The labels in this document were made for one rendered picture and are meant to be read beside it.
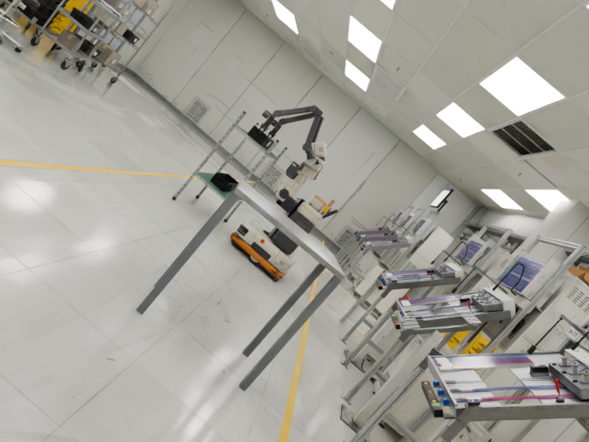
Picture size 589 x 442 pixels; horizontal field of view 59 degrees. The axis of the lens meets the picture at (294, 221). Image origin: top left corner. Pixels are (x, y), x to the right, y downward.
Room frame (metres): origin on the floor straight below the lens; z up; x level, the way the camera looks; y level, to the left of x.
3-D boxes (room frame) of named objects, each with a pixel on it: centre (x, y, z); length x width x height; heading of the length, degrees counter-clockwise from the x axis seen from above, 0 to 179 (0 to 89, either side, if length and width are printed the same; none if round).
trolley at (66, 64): (6.88, 3.85, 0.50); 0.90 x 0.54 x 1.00; 13
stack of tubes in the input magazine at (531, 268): (3.94, -1.61, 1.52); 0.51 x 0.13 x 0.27; 179
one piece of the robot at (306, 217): (5.38, -0.04, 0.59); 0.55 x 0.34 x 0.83; 178
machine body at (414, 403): (3.99, -1.73, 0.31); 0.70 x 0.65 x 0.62; 179
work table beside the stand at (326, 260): (2.75, 0.00, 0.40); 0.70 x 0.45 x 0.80; 99
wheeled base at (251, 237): (5.38, 0.05, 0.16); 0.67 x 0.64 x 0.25; 88
